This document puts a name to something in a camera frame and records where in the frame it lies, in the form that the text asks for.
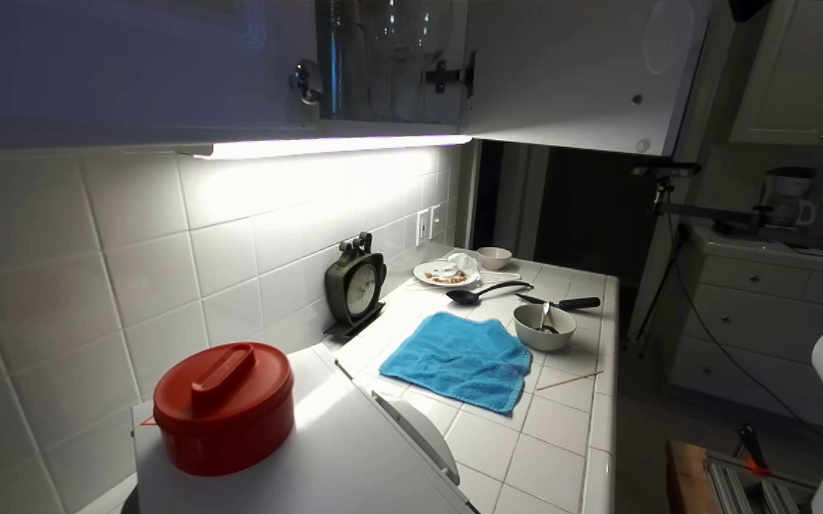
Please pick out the black kitchen scale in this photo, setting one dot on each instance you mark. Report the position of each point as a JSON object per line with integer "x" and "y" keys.
{"x": 357, "y": 287}

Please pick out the white plate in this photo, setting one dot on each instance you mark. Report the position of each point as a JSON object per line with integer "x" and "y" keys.
{"x": 429, "y": 279}

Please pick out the white plastic jug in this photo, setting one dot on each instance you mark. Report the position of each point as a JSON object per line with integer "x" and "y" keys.
{"x": 337, "y": 459}

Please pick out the red plastic lid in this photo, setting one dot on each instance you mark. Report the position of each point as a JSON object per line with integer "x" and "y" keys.
{"x": 227, "y": 410}

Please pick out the black ladle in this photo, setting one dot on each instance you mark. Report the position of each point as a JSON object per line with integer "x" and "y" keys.
{"x": 465, "y": 295}

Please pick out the crumpled white napkin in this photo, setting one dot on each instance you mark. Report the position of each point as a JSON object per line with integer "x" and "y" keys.
{"x": 465, "y": 265}

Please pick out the red and black tool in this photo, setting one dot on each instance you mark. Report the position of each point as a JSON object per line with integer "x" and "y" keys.
{"x": 754, "y": 453}

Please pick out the under-cabinet light strip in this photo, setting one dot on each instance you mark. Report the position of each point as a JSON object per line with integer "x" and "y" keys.
{"x": 337, "y": 148}

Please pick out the metal spoon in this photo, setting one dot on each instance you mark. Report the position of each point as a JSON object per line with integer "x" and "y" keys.
{"x": 548, "y": 315}

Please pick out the brown food pieces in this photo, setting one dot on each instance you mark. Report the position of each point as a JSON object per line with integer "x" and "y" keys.
{"x": 447, "y": 275}

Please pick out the white drawer unit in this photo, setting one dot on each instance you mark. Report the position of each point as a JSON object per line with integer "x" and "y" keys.
{"x": 764, "y": 305}

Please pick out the white cabinet door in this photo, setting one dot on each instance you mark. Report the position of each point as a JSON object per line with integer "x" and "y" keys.
{"x": 128, "y": 66}
{"x": 572, "y": 66}

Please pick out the black tripod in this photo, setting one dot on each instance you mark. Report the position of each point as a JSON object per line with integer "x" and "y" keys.
{"x": 664, "y": 173}

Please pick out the small white bowl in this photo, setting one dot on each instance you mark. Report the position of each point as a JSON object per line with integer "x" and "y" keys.
{"x": 495, "y": 259}

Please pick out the white wall cabinet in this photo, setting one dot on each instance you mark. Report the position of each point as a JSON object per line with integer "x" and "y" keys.
{"x": 814, "y": 88}

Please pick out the white wall outlet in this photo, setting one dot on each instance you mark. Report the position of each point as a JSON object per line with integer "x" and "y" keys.
{"x": 421, "y": 227}
{"x": 437, "y": 223}

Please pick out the blue towel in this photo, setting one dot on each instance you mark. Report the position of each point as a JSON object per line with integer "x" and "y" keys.
{"x": 459, "y": 362}

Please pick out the black door hinge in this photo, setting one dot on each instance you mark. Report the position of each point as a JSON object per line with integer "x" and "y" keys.
{"x": 449, "y": 72}
{"x": 307, "y": 82}

